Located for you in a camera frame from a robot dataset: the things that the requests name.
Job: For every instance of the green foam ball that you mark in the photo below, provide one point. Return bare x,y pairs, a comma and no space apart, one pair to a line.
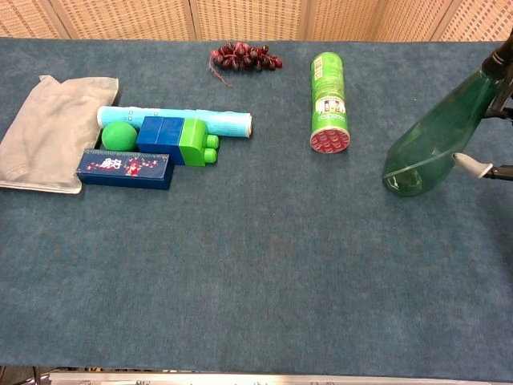
119,136

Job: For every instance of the light blue wrapped roll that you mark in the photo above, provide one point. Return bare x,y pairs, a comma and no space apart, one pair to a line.
224,122

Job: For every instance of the grey garment in plastic bag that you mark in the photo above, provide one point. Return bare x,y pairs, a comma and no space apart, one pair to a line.
52,132

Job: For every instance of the blue felt table cloth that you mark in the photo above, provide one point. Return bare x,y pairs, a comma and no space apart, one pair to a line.
240,272

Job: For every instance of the blue building block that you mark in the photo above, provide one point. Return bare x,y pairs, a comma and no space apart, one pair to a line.
171,138
149,134

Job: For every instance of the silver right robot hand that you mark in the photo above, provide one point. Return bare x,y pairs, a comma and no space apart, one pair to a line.
475,166

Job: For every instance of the dark blue printed box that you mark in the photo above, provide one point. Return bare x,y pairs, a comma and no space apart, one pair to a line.
124,168

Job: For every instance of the woven rattan folding screen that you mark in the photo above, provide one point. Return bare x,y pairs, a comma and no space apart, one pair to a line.
248,18

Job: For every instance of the green studded building block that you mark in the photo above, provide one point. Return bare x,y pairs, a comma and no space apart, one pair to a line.
194,140

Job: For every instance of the aluminium table edge rail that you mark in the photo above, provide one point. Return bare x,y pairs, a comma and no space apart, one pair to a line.
240,379

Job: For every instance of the green cylindrical snack can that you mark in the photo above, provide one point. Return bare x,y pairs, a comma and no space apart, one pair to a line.
328,100

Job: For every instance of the red artificial grape bunch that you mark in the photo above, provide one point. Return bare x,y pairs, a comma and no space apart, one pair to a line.
244,56

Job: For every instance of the green transparent spray bottle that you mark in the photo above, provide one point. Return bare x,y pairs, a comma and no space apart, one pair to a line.
437,140

